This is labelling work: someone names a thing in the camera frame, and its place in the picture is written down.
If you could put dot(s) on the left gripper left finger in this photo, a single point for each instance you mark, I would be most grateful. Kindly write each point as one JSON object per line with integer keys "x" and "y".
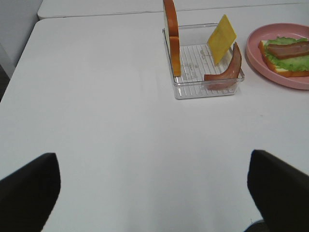
{"x": 28, "y": 195}

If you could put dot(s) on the left clear plastic tray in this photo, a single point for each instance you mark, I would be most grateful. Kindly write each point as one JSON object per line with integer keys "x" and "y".
{"x": 196, "y": 61}

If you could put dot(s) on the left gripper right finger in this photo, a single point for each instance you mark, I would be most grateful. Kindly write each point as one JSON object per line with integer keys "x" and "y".
{"x": 280, "y": 192}

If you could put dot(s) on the green lettuce leaf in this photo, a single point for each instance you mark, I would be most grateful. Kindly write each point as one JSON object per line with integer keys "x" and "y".
{"x": 285, "y": 61}

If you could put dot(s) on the yellow cheese slice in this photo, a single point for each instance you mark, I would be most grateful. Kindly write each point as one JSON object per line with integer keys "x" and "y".
{"x": 221, "y": 39}

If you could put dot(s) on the bread slice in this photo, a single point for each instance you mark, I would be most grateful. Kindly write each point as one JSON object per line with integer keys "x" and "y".
{"x": 272, "y": 65}
{"x": 172, "y": 36}

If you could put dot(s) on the tray bacon strip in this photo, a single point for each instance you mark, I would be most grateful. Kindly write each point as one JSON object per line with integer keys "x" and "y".
{"x": 284, "y": 51}
{"x": 231, "y": 72}

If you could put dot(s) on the pink round plate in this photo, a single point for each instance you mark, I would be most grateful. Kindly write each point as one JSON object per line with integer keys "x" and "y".
{"x": 268, "y": 32}

